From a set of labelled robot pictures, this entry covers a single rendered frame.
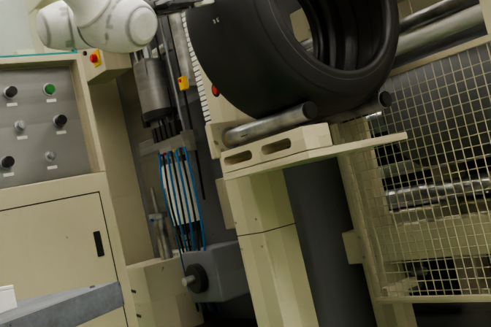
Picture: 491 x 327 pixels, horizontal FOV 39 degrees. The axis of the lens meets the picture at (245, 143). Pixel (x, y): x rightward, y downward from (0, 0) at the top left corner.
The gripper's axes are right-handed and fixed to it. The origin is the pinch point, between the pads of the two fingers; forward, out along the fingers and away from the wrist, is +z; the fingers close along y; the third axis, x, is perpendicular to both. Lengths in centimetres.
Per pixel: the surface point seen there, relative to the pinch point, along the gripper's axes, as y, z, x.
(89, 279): 60, -25, 59
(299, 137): -7.6, 8.2, 39.1
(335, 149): -9.3, 16.7, 45.1
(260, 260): 32, 14, 70
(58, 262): 60, -32, 51
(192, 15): 9.4, 3.3, 1.3
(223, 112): 33.2, 20.2, 26.1
